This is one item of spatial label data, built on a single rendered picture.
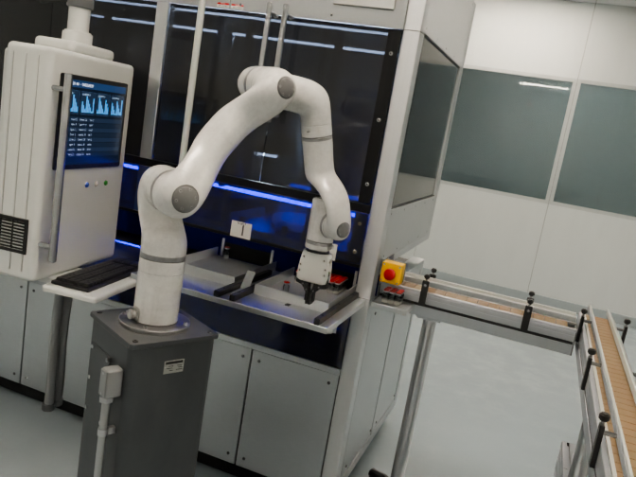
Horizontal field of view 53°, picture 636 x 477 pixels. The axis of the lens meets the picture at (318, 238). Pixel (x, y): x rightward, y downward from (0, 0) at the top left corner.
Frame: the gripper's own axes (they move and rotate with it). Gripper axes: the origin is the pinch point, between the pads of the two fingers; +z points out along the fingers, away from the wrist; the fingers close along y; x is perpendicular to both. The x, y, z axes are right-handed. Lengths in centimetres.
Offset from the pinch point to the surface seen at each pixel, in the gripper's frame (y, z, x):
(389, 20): -1, -90, -28
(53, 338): 101, 44, -5
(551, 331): -73, 1, -39
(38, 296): 133, 40, -29
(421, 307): -29.1, 4.4, -39.4
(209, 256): 53, 4, -31
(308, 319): -3.5, 4.3, 8.3
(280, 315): 4.3, 4.5, 11.3
